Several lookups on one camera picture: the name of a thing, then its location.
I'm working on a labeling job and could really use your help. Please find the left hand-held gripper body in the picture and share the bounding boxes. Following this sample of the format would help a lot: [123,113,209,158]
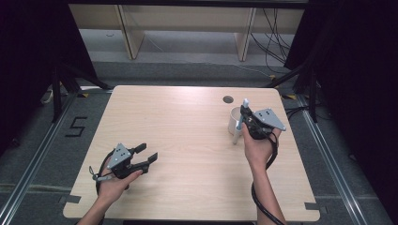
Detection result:
[107,142,145,180]

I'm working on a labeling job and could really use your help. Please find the white mug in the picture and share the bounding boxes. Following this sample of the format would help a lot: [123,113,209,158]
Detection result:
[227,106,246,145]

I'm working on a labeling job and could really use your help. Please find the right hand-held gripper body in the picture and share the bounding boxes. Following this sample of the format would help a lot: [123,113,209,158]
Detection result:
[243,108,287,141]

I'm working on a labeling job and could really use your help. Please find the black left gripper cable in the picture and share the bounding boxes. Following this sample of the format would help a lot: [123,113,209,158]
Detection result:
[95,149,116,196]

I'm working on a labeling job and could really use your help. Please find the light wooden shelf unit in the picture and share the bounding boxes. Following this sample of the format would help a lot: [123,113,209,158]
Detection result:
[69,3,306,62]

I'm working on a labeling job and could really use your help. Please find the person's right hand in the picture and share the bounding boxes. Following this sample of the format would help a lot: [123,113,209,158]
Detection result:
[242,123,282,173]

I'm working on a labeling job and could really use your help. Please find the metal floor rail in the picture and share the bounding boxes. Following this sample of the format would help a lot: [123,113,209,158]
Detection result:
[295,93,370,225]
[0,92,78,225]

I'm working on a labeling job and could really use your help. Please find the black floor cable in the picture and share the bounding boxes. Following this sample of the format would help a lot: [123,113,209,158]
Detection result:
[283,105,333,122]

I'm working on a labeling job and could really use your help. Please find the bundle of black cables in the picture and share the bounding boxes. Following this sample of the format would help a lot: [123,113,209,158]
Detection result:
[250,7,296,75]

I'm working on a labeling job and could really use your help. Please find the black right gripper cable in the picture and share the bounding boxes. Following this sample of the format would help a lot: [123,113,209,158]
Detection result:
[251,134,285,225]

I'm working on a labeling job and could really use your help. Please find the dark curtain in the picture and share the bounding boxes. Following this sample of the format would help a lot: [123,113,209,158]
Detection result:
[283,0,398,217]
[0,0,99,158]

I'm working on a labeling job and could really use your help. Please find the black metal stand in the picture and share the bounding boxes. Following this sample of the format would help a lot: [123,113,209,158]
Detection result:
[51,64,113,124]
[265,59,319,124]

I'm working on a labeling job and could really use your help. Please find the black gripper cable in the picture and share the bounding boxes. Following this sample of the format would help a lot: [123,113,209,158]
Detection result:
[95,149,116,196]
[251,134,285,225]

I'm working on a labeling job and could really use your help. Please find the silver cable plug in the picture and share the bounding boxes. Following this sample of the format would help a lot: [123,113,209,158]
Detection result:
[88,166,113,183]

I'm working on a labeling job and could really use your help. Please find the thin white floor cable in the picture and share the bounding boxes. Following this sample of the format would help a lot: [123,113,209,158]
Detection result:
[215,61,272,78]

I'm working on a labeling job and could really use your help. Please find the person's left hand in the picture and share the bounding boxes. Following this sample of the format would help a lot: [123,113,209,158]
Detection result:
[97,158,144,204]

